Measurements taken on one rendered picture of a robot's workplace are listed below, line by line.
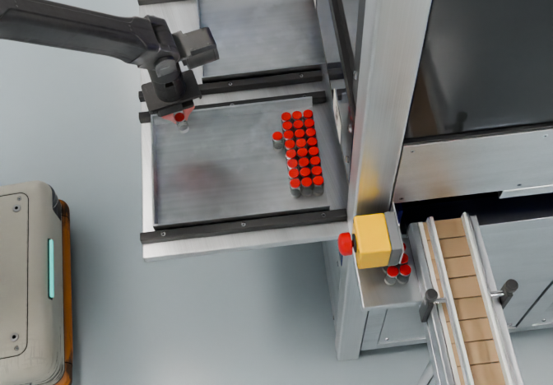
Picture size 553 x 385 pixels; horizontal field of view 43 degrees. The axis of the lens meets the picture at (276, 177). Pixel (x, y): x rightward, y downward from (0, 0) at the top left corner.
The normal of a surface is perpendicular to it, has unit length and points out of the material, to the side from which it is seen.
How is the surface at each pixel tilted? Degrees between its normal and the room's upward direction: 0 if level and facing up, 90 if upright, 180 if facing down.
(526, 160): 90
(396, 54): 90
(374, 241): 0
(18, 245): 0
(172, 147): 0
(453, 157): 90
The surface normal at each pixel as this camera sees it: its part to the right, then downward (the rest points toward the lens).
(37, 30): 0.42, 0.88
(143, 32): 0.76, -0.43
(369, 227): -0.05, -0.49
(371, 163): 0.11, 0.86
